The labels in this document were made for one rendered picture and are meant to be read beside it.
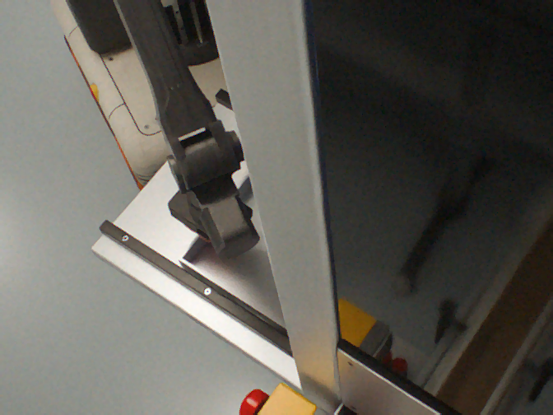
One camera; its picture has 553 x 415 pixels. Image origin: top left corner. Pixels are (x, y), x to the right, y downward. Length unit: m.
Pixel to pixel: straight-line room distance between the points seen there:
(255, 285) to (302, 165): 0.69
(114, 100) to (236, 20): 1.76
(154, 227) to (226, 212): 0.29
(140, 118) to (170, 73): 1.18
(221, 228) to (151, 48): 0.22
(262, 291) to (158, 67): 0.39
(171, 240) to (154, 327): 0.93
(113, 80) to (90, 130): 0.32
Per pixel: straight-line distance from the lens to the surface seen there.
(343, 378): 0.90
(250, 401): 1.02
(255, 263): 1.23
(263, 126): 0.52
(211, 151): 0.98
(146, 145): 2.11
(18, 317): 2.31
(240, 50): 0.47
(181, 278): 1.21
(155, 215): 1.29
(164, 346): 2.16
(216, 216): 1.01
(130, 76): 2.24
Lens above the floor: 1.98
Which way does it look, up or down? 61 degrees down
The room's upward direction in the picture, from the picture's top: 11 degrees counter-clockwise
